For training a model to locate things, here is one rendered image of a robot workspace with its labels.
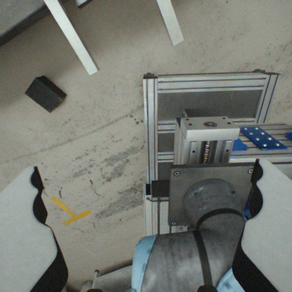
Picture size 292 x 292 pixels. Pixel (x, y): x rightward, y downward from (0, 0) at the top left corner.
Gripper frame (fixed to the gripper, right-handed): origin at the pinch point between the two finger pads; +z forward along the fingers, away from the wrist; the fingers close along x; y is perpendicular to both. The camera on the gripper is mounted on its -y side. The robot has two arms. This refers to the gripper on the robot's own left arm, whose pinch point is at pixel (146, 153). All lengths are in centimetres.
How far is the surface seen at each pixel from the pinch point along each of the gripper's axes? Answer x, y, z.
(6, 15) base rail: -43, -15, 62
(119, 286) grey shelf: -42, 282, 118
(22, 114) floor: -96, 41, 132
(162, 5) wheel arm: 5.2, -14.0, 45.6
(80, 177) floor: -64, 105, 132
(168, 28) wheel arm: 6.9, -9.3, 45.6
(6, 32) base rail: -45, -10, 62
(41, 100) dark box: -72, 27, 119
